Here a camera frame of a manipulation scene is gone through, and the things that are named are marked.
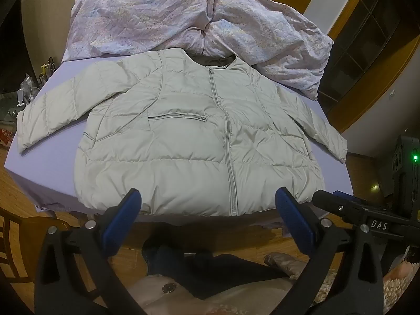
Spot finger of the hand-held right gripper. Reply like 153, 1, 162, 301
312, 189, 399, 234

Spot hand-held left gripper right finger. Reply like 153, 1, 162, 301
275, 187, 394, 315

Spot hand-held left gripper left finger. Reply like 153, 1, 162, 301
34, 188, 145, 315

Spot light grey puffer jacket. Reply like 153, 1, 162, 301
16, 48, 348, 219

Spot person's right hand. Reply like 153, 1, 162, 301
390, 262, 418, 280

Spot brown slipper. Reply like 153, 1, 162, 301
264, 253, 307, 281

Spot person's dark pants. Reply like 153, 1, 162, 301
141, 226, 296, 297

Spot bed with lavender sheet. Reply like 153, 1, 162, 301
4, 57, 356, 233

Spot wooden chair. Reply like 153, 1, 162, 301
0, 203, 71, 283

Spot person's beige coat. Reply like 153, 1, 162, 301
126, 274, 309, 315

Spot red box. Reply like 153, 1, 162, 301
0, 127, 14, 148

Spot dark glass wardrobe panel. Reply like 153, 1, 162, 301
320, 0, 414, 114

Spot yellow and black item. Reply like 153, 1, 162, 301
39, 57, 56, 81

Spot floral quilt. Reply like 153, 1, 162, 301
62, 0, 334, 101

